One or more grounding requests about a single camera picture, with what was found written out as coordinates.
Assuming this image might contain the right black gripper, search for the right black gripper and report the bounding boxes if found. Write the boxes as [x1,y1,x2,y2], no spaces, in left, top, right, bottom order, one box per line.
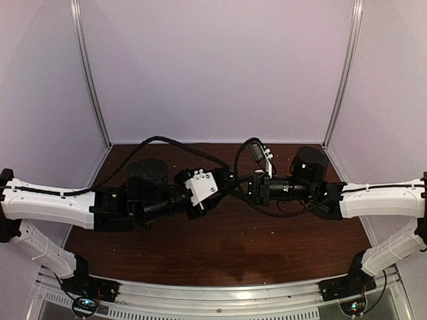
[227,172,315,207]

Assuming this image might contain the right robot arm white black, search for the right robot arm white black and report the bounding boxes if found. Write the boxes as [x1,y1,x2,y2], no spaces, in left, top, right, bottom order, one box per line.
[234,138,426,295]

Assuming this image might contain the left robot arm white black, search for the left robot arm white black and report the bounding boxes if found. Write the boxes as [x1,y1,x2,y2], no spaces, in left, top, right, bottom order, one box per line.
[1,159,232,296]

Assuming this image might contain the right circuit board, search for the right circuit board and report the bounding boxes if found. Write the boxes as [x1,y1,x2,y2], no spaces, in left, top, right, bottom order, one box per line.
[340,298,366,317]

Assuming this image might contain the circuit board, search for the circuit board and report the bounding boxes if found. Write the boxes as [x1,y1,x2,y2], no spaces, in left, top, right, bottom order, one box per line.
[71,297,99,317]
[340,298,366,317]

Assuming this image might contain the left circuit board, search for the left circuit board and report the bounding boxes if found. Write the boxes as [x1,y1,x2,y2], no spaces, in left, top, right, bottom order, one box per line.
[71,297,99,317]

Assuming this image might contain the right black braided cable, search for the right black braided cable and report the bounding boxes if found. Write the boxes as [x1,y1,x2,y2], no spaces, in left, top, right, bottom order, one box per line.
[233,137,321,217]

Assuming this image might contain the black braided cable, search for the black braided cable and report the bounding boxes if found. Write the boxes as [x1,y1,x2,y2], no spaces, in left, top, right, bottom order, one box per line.
[233,137,321,217]
[9,135,231,197]

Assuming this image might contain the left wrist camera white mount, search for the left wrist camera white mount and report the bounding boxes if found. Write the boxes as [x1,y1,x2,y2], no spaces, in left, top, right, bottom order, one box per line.
[184,169,218,207]

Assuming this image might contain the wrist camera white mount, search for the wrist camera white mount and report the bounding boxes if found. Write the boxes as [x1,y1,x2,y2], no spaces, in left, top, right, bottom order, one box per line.
[184,169,218,207]
[248,141,277,178]

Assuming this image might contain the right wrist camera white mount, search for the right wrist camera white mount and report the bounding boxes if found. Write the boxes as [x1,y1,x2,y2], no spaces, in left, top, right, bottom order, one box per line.
[248,141,277,178]

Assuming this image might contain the left black braided cable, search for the left black braided cable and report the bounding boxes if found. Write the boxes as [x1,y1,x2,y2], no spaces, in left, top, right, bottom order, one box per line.
[9,135,231,197]

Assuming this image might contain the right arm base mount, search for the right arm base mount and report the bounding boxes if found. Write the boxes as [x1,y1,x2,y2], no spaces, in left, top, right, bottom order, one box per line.
[319,251,377,302]

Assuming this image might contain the front aluminium rail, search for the front aluminium rail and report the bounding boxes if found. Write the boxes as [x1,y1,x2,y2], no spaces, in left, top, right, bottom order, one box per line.
[33,266,404,320]

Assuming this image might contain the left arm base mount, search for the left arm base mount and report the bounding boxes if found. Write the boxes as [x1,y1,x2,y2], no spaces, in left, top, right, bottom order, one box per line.
[61,255,119,303]

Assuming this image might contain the right aluminium frame post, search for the right aluminium frame post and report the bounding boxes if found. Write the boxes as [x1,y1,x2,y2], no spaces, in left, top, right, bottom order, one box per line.
[322,0,364,149]

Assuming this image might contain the aluminium frame post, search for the aluminium frame post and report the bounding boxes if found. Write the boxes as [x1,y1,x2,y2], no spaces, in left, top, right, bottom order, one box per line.
[322,0,364,149]
[70,0,111,149]

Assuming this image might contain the left aluminium frame post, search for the left aluminium frame post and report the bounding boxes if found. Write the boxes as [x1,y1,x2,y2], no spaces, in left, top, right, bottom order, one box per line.
[70,0,111,149]

